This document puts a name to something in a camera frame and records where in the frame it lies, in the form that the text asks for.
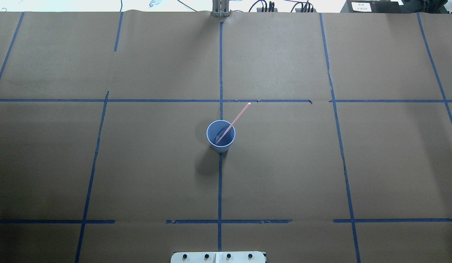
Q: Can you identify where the blue plastic cup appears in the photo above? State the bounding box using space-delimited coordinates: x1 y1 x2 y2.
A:
206 120 236 153

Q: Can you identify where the orange black connector block far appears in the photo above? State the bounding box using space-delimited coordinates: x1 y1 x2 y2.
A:
249 0 278 13

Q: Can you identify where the orange black connector block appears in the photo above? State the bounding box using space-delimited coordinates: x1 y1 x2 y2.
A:
249 0 278 13
291 1 316 13

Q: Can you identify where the orange black connector block near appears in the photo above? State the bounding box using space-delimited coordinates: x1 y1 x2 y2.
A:
291 1 316 13

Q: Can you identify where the black box with label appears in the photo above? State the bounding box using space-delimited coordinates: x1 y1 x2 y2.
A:
340 0 404 14

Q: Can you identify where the aluminium frame post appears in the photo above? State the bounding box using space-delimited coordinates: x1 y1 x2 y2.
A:
211 0 230 17

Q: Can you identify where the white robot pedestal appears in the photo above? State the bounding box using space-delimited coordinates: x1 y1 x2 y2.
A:
170 251 267 263

